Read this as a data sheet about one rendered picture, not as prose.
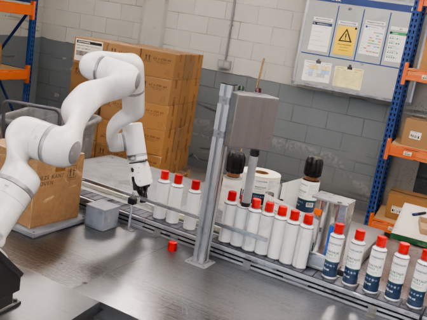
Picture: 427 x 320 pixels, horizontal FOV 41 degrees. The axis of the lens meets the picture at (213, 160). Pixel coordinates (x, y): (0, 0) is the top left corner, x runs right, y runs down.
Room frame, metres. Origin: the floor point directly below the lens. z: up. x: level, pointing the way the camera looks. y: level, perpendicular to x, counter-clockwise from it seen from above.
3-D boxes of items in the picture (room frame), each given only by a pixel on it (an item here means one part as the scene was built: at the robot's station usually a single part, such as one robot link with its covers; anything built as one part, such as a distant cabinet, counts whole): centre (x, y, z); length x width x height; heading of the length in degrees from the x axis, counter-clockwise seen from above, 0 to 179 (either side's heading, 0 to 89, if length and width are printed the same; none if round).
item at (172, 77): (5.99, 0.91, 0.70); 1.20 x 0.82 x 1.39; 74
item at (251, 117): (2.03, -0.10, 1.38); 0.17 x 0.10 x 0.19; 118
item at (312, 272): (2.16, -0.04, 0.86); 1.65 x 0.08 x 0.04; 63
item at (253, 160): (1.99, -0.14, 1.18); 0.04 x 0.04 x 0.21
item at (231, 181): (2.44, -0.10, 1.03); 0.09 x 0.09 x 0.30
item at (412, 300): (1.80, -0.74, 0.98); 0.05 x 0.05 x 0.20
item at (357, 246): (1.90, -0.54, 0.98); 0.05 x 0.05 x 0.20
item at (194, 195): (2.20, 0.05, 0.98); 0.05 x 0.05 x 0.20
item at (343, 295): (2.16, -0.04, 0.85); 1.65 x 0.11 x 0.05; 63
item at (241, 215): (2.11, -0.14, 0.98); 0.05 x 0.05 x 0.20
